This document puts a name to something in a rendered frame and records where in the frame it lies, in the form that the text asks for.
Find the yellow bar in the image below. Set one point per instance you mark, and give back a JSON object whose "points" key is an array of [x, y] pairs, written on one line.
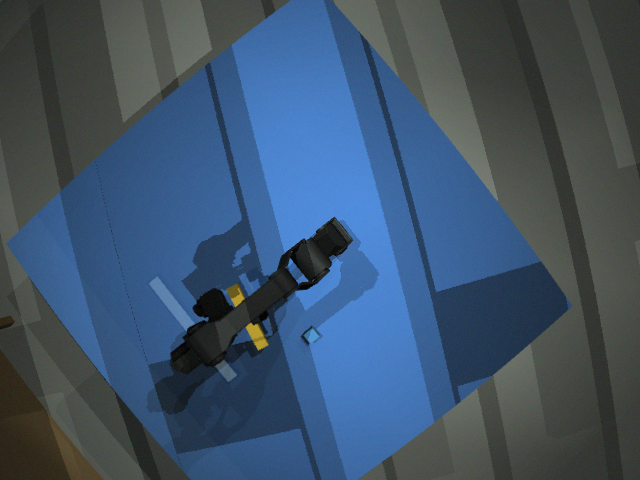
{"points": [[255, 331]]}

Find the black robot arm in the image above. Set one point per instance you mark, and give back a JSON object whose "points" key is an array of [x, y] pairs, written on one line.
{"points": [[206, 343]]}

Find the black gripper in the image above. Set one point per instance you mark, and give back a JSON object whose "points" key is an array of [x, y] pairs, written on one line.
{"points": [[261, 318]]}

